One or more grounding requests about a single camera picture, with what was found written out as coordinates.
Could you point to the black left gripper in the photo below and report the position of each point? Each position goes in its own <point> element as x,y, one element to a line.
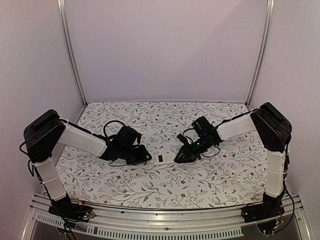
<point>142,156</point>

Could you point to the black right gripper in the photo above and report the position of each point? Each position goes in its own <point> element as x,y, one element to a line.
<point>188,150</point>

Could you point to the white remote control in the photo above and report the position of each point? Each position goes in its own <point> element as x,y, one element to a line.
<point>162,159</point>

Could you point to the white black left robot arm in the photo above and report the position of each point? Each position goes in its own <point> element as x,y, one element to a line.
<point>49,131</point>

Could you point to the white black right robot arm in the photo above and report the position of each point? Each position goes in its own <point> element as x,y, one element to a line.
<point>244,158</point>

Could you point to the floral patterned table mat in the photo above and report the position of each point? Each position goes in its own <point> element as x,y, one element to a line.
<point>88,178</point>

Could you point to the aluminium front rail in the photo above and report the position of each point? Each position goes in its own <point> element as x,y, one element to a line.
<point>113,222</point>

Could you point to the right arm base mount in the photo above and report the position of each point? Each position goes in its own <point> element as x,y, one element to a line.
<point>256,212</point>

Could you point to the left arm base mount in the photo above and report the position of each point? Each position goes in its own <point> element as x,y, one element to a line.
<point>75,212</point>

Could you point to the right aluminium frame post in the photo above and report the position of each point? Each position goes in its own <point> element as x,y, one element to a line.
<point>262,51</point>

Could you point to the aluminium frame post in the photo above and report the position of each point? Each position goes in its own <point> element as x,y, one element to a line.
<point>262,51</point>
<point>61,7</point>

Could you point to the left aluminium frame post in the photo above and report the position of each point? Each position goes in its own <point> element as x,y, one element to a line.
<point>61,7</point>

